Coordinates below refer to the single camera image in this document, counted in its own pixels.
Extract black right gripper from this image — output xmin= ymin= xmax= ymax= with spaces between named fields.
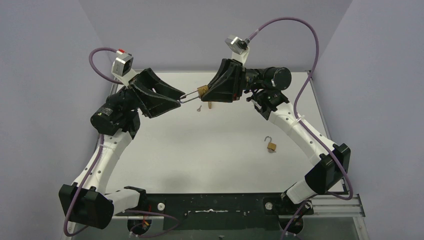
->
xmin=198 ymin=59 xmax=265 ymax=103

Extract small brass padlock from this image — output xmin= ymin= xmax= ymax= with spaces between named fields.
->
xmin=264 ymin=136 xmax=277 ymax=153
xmin=178 ymin=85 xmax=209 ymax=104

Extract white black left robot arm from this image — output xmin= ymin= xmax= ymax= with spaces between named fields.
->
xmin=58 ymin=68 xmax=184 ymax=235

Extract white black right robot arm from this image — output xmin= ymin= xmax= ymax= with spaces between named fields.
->
xmin=198 ymin=58 xmax=351 ymax=214

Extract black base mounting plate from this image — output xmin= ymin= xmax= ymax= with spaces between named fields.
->
xmin=114 ymin=192 xmax=314 ymax=237

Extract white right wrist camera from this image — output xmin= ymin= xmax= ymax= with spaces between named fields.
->
xmin=225 ymin=35 xmax=250 ymax=66

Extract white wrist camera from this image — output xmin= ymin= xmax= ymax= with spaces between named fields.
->
xmin=225 ymin=35 xmax=250 ymax=66
xmin=111 ymin=49 xmax=137 ymax=87

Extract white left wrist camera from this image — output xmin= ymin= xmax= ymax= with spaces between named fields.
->
xmin=111 ymin=49 xmax=137 ymax=87

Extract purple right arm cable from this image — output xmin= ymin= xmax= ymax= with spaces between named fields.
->
xmin=246 ymin=17 xmax=354 ymax=240

